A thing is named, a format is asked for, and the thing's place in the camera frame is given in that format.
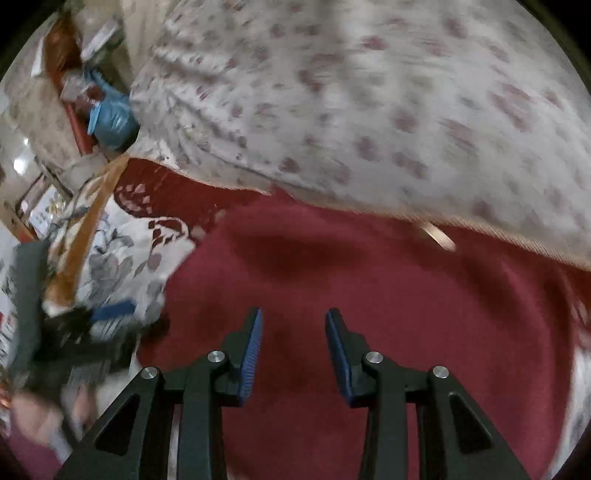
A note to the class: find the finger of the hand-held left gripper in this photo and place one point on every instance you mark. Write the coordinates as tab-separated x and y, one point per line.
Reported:
113	310

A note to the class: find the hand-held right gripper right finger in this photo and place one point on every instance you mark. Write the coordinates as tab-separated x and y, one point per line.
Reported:
339	357

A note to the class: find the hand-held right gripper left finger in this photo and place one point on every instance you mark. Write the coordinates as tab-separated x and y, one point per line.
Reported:
249	355

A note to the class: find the dark red sweater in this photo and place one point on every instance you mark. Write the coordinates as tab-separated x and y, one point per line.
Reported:
369	286

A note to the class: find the person's left hand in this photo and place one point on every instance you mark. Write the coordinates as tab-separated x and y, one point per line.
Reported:
37	417

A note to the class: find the red and white floral blanket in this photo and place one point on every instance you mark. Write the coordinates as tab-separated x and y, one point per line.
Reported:
120	267

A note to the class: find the blue plastic bag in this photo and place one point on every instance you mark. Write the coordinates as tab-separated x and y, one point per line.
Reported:
111	117

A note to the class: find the white floral duvet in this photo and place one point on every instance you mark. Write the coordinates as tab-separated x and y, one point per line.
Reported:
369	101

